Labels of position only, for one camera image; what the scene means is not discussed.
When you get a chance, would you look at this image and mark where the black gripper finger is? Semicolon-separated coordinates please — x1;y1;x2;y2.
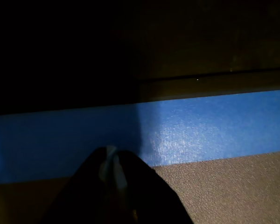
44;146;131;224
116;150;197;224

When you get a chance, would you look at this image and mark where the wide blue tape strip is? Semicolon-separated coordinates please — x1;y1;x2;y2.
0;89;280;186

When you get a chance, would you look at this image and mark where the black work mat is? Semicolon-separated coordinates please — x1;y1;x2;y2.
0;0;280;116

